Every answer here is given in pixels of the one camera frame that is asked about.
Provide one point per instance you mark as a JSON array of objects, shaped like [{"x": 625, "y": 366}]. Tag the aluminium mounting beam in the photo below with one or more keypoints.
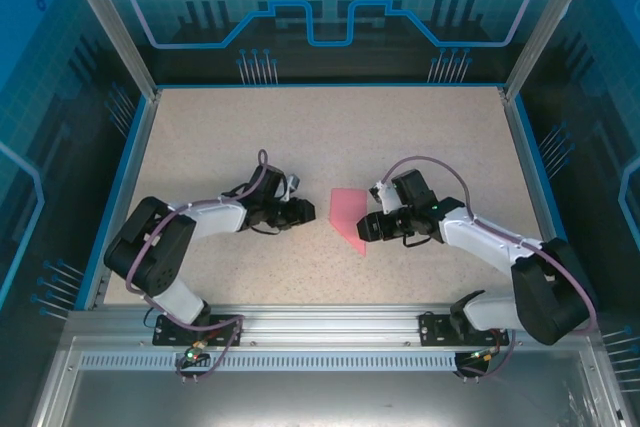
[{"x": 325, "y": 327}]

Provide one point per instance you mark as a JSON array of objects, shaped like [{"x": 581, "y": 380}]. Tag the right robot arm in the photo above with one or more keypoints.
[{"x": 550, "y": 297}]

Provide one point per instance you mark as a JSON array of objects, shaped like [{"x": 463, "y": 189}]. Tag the pink paper sheet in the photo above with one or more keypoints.
[{"x": 345, "y": 207}]

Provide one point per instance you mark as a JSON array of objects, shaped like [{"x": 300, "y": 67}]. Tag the aluminium side rail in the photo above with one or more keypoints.
[
  {"x": 127, "y": 197},
  {"x": 535, "y": 197}
]

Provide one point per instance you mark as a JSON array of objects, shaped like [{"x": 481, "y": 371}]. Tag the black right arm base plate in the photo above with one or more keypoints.
[{"x": 432, "y": 332}]

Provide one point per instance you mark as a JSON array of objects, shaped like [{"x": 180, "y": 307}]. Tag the blue side trim strip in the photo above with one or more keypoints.
[
  {"x": 112, "y": 197},
  {"x": 549, "y": 197}
]

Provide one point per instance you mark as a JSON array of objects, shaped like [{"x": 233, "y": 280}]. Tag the grey metal tray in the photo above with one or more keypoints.
[{"x": 320, "y": 402}]

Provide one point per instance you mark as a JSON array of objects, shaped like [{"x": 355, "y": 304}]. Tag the aluminium corner post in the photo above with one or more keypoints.
[
  {"x": 540, "y": 32},
  {"x": 117, "y": 32}
]

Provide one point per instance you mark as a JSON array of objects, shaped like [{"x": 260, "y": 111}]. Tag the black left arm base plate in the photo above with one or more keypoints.
[{"x": 167, "y": 334}]

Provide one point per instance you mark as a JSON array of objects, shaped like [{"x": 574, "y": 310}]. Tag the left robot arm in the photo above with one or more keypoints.
[{"x": 150, "y": 252}]

